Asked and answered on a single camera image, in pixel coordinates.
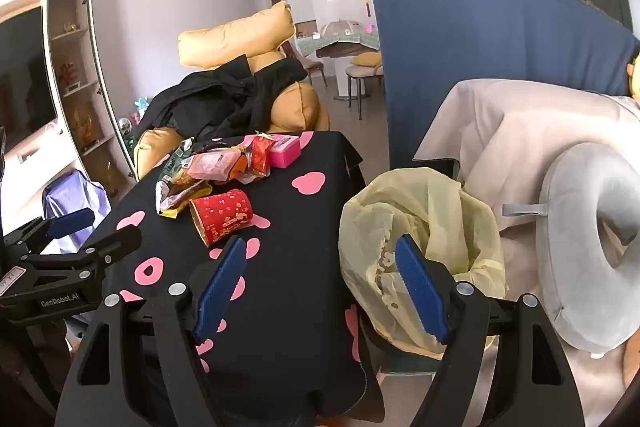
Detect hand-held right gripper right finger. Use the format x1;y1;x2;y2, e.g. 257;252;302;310
394;234;586;427

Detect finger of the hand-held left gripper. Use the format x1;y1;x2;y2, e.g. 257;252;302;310
2;208;96;258
22;224;143;280

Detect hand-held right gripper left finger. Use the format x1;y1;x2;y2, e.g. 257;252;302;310
57;234;248;427

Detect waste bin with yellow bag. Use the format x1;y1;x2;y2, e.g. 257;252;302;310
338;167;507;373

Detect red paper cup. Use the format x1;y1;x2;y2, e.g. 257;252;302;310
189;188;253;249

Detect white and brown snack wrapper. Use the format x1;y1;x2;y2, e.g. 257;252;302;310
156;179;213;218

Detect green snack wrapper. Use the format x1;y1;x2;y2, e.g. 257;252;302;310
159;138;196;185

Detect orange snack packet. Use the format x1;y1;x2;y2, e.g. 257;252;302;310
232;147;251;180

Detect purple bag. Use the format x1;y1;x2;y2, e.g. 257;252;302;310
42;169;112;255

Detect black tablecloth with pink print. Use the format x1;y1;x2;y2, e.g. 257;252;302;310
70;132;386;427

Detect small colourful toys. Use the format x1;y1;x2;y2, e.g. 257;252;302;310
120;96;151;142

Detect pink box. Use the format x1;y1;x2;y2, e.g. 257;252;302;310
267;134;301;168

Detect white display shelf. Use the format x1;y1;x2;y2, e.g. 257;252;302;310
42;0;138;200

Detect black television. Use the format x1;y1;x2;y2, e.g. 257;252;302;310
0;7;57;152

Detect grey neck pillow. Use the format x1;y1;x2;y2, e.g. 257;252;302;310
502;142;640;355

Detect beige blanket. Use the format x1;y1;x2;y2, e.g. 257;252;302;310
412;78;640;427

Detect black jacket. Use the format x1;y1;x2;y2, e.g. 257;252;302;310
134;54;308;148

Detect stool with beige cushion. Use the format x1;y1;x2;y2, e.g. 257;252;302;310
346;52;385;110

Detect dining chair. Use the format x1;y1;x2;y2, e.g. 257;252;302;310
282;42;328;88

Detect tan leather armchair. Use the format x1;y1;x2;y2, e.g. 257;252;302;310
132;1;331;182

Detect dining table with green cloth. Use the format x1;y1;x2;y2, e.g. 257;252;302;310
296;29;383;100

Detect blue fabric partition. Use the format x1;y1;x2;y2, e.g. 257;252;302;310
366;0;640;172

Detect mesh food cover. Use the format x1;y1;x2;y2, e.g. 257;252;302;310
316;18;371;38

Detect yellow plush toy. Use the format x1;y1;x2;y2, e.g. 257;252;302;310
627;52;640;100

